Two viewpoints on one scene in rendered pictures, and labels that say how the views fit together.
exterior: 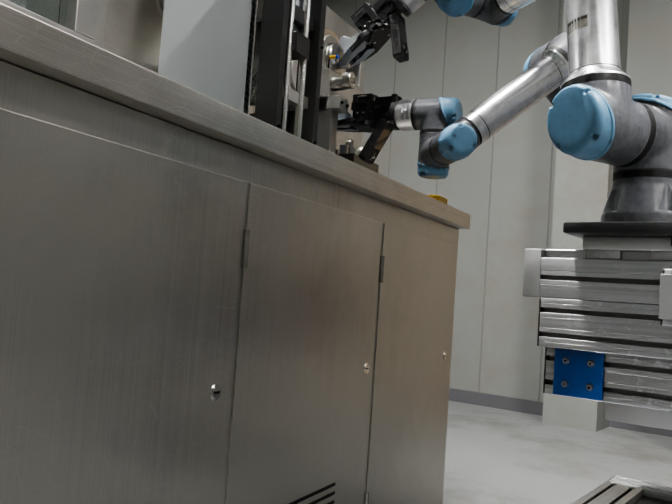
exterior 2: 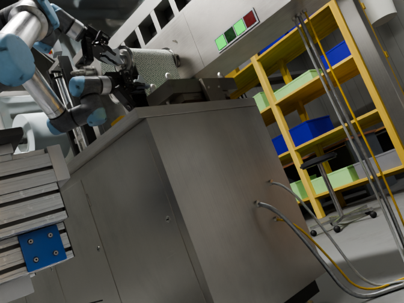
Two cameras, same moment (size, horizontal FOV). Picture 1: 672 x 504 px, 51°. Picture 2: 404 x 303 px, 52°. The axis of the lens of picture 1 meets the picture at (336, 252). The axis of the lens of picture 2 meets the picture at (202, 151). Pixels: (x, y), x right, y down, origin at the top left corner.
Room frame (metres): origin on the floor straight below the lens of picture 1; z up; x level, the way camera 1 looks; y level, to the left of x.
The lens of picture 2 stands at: (2.41, -1.59, 0.47)
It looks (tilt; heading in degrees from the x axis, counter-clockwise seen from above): 9 degrees up; 106
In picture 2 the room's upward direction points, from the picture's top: 21 degrees counter-clockwise
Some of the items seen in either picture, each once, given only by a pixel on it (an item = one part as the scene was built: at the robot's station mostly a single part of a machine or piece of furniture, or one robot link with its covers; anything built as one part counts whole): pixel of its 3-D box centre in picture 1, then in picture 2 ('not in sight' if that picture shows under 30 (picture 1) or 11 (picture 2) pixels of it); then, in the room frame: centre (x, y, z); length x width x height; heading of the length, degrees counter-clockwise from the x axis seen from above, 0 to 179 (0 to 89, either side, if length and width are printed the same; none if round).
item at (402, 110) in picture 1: (406, 114); (102, 85); (1.70, -0.15, 1.11); 0.08 x 0.05 x 0.08; 153
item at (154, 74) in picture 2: not in sight; (163, 83); (1.85, 0.13, 1.11); 0.23 x 0.01 x 0.18; 63
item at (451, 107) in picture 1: (437, 115); (85, 86); (1.66, -0.22, 1.11); 0.11 x 0.08 x 0.09; 63
